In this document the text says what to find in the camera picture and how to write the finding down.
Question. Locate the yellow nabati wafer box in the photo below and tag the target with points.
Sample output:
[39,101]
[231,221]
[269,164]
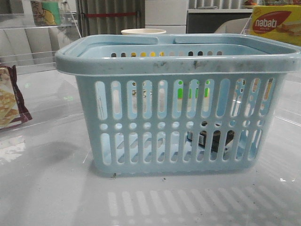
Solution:
[281,23]

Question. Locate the light blue plastic basket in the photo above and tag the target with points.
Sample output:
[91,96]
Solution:
[141,94]

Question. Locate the brown cracker snack packet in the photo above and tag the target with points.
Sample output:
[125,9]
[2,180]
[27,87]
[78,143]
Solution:
[13,111]

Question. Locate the clear acrylic display shelf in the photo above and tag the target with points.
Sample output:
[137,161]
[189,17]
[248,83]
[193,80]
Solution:
[31,47]

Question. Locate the white cabinet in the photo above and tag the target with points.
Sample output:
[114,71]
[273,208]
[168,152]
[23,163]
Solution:
[168,15]

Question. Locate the dark tissue pack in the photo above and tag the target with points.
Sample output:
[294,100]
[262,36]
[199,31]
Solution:
[215,142]

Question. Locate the cream paper cup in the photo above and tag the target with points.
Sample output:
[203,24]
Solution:
[142,31]

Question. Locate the green cartoon snack bag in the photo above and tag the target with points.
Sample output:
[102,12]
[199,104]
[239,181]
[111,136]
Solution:
[46,12]

